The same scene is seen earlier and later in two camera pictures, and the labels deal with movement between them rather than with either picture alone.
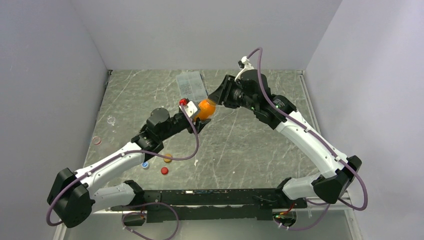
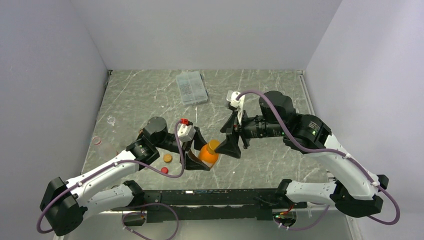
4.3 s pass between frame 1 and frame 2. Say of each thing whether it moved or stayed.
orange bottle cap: stayed
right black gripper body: moved
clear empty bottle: stayed
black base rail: stayed
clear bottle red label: stayed
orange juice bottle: moved
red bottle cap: stayed
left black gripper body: moved
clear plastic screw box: stayed
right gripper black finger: moved
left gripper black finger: moved
